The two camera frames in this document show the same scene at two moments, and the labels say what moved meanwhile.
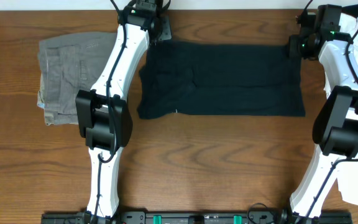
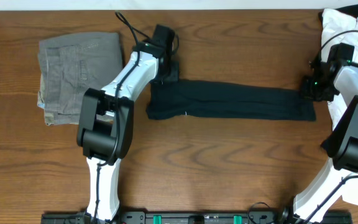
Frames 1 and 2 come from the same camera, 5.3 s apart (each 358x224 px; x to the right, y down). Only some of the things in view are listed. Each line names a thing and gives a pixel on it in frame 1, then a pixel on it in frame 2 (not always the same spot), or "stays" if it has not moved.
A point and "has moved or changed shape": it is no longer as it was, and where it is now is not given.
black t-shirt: [213, 79] has moved or changed shape
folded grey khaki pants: [69, 65] stays
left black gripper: [167, 35] → [174, 77]
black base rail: [195, 218] stays
